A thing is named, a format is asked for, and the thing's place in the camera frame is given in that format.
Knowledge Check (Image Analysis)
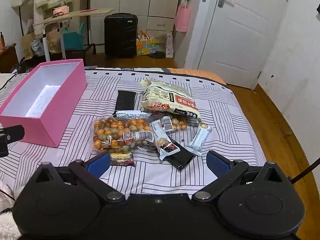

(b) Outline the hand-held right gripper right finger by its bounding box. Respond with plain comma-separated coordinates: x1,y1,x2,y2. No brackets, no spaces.
191,150,288,203

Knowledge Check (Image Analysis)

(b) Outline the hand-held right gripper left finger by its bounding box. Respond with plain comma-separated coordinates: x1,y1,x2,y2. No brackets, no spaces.
34,152,125,203

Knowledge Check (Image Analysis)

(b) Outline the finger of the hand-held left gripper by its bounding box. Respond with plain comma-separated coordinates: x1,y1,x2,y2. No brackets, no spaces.
0,125,25,158

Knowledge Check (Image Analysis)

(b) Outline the pink cardboard box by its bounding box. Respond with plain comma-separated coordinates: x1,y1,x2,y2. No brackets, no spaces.
0,59,87,148

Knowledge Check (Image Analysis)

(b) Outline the snack bar packet brown picture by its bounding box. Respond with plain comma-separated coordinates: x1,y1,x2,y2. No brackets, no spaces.
149,120,181,161

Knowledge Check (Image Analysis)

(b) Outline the cream noodle packet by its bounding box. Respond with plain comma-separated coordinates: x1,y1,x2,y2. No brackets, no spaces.
140,78,202,120

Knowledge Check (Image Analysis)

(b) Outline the small dark snack packet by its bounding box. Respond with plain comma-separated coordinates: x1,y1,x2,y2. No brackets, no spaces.
109,151,135,167

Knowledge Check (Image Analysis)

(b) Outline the clear bag of orange balls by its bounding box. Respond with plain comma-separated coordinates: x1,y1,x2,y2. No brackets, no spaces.
90,116,157,153

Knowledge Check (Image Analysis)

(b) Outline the pale blue snack bar packet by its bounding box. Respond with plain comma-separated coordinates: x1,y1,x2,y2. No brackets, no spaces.
185,122,212,157

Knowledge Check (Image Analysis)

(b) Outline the glossy black packet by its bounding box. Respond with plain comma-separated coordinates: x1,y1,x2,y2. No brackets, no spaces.
164,141,197,171

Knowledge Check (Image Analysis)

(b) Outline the striped lilac bed sheet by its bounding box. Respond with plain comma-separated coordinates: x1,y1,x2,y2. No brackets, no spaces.
0,67,267,198

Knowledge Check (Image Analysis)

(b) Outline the small clear bag of balls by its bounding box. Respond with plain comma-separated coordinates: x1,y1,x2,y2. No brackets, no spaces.
160,115,188,133

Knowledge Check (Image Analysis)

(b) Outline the narrow white snack packet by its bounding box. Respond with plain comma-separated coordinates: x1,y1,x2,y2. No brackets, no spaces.
113,110,152,119

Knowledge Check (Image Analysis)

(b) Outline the flat black packet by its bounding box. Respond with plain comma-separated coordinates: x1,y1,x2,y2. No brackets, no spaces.
115,90,137,112

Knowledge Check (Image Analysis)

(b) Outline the white fluffy blanket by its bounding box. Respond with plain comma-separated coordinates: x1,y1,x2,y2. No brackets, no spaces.
0,177,23,240

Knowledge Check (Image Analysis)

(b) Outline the wooden nightstand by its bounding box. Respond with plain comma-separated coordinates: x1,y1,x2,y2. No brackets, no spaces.
0,44,19,73

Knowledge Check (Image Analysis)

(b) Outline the brown paper bag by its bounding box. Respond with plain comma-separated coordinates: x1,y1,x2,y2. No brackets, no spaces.
21,32,37,60
46,29,63,53

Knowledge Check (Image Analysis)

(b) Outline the white plastic bag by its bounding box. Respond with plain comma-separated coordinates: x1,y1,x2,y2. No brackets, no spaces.
31,40,45,57

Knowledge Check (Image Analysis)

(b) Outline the orange bed sheet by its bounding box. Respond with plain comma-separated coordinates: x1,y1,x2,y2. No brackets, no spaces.
172,67,227,85

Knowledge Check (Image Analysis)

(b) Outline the teal shopping bag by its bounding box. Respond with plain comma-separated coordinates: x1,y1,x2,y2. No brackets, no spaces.
62,23,85,51

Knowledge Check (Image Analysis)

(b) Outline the white door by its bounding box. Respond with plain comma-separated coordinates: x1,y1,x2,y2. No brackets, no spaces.
197,0,292,90

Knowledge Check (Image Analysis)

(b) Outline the colourful cardboard box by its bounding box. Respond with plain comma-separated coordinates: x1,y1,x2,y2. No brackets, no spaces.
136,31,157,56

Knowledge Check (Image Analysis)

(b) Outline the white patterned bag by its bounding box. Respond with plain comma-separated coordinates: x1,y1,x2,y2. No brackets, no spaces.
165,33,174,58

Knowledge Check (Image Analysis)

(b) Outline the black suitcase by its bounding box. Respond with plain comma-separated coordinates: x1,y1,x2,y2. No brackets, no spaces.
104,13,139,58

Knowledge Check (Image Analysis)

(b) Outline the wooden top tilt table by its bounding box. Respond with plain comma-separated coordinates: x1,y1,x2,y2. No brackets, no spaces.
34,8,114,62

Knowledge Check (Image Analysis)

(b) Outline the pink paper bag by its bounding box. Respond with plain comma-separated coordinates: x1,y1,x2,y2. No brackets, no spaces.
174,5,192,32

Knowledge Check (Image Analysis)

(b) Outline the black cable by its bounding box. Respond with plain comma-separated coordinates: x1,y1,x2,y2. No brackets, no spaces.
291,156,320,183

